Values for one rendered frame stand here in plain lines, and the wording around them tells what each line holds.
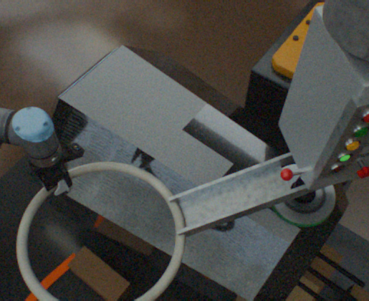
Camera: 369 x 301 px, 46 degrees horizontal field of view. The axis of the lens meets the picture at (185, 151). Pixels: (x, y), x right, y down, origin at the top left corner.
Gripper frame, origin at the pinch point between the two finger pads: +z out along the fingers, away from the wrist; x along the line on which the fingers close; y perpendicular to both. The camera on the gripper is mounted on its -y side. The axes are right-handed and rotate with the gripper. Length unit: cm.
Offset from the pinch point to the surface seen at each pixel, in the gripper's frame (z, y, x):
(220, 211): -6, -27, 43
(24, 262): -5.9, 24.0, 15.8
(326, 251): 74, -82, 74
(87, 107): 4.6, -25.8, -23.6
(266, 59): 13, -103, 2
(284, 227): 2, -41, 59
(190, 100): 3, -56, 2
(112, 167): -5.0, -13.5, 8.2
